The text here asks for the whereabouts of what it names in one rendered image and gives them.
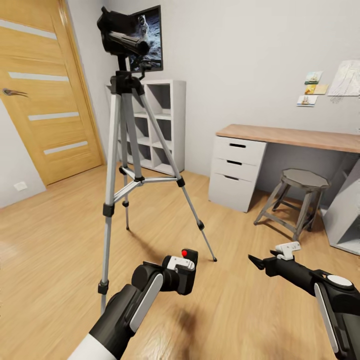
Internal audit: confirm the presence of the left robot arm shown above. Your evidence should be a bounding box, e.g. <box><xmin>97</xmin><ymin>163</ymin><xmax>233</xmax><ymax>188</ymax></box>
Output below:
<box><xmin>67</xmin><ymin>256</ymin><xmax>195</xmax><ymax>360</ymax></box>

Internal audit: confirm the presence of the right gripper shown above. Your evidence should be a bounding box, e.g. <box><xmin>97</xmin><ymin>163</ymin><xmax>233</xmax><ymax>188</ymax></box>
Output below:
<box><xmin>248</xmin><ymin>250</ymin><xmax>304</xmax><ymax>286</ymax></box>

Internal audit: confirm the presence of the digital camera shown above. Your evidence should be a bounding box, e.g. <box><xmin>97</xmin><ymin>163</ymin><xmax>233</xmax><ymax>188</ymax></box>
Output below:
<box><xmin>162</xmin><ymin>248</ymin><xmax>198</xmax><ymax>296</ymax></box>

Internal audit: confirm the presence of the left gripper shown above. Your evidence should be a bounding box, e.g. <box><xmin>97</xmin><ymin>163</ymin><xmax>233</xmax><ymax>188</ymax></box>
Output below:
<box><xmin>165</xmin><ymin>269</ymin><xmax>189</xmax><ymax>294</ymax></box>

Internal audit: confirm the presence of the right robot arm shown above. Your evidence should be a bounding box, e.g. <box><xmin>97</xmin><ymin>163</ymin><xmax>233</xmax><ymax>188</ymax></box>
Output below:
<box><xmin>248</xmin><ymin>241</ymin><xmax>360</xmax><ymax>360</ymax></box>

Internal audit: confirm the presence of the camera tripod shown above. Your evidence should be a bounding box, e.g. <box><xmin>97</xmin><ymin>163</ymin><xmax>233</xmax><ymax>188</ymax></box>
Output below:
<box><xmin>96</xmin><ymin>6</ymin><xmax>214</xmax><ymax>316</ymax></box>

